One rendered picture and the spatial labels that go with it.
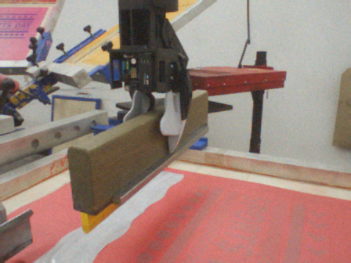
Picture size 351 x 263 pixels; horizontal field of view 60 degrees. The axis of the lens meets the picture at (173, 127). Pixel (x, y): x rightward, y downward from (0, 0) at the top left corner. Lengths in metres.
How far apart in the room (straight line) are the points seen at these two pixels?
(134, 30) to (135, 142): 0.14
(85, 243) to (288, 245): 0.29
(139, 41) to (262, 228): 0.34
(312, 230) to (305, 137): 1.97
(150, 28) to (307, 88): 2.08
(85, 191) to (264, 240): 0.28
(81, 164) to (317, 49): 2.19
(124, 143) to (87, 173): 0.06
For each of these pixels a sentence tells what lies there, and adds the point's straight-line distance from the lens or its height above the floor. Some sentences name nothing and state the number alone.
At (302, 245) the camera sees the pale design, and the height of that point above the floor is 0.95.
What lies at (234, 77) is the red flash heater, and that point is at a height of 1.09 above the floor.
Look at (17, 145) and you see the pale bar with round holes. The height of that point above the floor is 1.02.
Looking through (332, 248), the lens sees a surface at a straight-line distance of 0.52.
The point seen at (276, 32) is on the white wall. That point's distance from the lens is 2.42.
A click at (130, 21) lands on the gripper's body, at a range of 0.41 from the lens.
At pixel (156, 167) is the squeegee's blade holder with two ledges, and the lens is 0.42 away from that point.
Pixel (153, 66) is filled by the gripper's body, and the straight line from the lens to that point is 0.38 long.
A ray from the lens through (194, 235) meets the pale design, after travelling 0.49.
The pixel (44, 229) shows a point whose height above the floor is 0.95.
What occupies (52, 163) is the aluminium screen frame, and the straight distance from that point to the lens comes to 0.72.
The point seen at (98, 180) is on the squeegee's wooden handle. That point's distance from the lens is 0.33.
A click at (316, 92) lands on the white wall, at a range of 2.42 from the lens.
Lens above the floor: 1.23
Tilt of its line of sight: 15 degrees down
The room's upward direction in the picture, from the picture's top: straight up
